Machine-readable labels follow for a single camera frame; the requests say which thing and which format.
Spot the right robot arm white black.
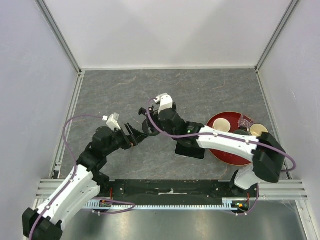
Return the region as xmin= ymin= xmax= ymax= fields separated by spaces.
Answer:
xmin=150 ymin=98 xmax=285 ymax=197

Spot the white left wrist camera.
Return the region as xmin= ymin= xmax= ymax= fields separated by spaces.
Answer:
xmin=102 ymin=112 xmax=121 ymax=131

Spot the cream mug right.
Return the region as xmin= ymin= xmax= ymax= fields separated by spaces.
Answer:
xmin=249 ymin=123 xmax=269 ymax=137

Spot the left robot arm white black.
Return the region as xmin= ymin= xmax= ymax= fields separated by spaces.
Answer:
xmin=22 ymin=123 xmax=148 ymax=240

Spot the black phone stand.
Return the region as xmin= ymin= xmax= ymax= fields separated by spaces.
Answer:
xmin=138 ymin=107 xmax=160 ymax=137

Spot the black smartphone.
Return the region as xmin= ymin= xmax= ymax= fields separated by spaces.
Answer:
xmin=175 ymin=143 xmax=206 ymax=160

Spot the light blue cable duct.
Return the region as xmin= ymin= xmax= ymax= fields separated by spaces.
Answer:
xmin=82 ymin=199 xmax=250 ymax=212

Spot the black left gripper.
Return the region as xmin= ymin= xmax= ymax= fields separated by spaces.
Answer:
xmin=103 ymin=122 xmax=148 ymax=156

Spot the round red tray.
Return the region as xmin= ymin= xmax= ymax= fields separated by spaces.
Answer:
xmin=206 ymin=111 xmax=251 ymax=167

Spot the yellow mug with handle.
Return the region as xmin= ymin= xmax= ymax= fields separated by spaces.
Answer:
xmin=212 ymin=118 xmax=231 ymax=133

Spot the dark green cup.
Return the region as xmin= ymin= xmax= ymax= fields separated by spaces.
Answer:
xmin=233 ymin=129 xmax=250 ymax=136

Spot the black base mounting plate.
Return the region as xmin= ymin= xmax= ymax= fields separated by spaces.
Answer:
xmin=98 ymin=179 xmax=258 ymax=206

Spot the aluminium frame rail front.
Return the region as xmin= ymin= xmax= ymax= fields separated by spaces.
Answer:
xmin=36 ymin=179 xmax=308 ymax=201

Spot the clear plastic wrapper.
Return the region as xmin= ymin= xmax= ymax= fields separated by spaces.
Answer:
xmin=237 ymin=114 xmax=255 ymax=132

